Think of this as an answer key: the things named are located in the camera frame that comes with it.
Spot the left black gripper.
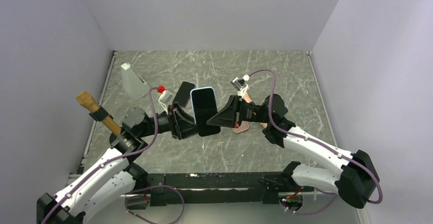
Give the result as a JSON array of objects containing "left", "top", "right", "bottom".
[{"left": 138, "top": 102, "right": 205, "bottom": 139}]

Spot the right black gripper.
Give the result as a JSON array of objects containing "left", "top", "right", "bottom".
[{"left": 207, "top": 96, "right": 272, "bottom": 129}]

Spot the pink phone case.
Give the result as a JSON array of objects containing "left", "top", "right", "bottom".
[{"left": 233, "top": 121, "right": 250, "bottom": 134}]

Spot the purple black phone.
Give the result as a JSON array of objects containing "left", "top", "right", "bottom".
[{"left": 173, "top": 81, "right": 196, "bottom": 108}]

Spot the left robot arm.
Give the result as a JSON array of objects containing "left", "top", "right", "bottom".
[{"left": 36, "top": 104, "right": 198, "bottom": 223}]

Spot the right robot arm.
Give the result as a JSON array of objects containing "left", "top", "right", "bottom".
[{"left": 207, "top": 94, "right": 380, "bottom": 209}]

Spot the pink microphone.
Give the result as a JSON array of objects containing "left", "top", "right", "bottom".
[{"left": 243, "top": 92, "right": 268, "bottom": 128}]

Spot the white wedge stand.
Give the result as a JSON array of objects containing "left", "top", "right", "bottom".
[{"left": 121, "top": 62, "right": 150, "bottom": 102}]

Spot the yellow microphone on stand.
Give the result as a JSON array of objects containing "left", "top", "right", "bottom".
[{"left": 76, "top": 91, "right": 121, "bottom": 136}]

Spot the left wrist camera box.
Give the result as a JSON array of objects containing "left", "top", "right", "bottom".
[{"left": 157, "top": 85, "right": 175, "bottom": 112}]

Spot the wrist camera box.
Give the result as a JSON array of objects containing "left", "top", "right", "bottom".
[
  {"left": 157, "top": 85, "right": 175, "bottom": 112},
  {"left": 230, "top": 74, "right": 250, "bottom": 98}
]

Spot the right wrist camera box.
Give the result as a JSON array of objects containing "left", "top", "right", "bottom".
[{"left": 230, "top": 74, "right": 250, "bottom": 98}]

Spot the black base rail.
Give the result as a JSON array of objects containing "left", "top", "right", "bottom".
[{"left": 127, "top": 171, "right": 313, "bottom": 207}]

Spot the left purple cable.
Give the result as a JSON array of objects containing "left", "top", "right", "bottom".
[{"left": 40, "top": 86, "right": 166, "bottom": 224}]

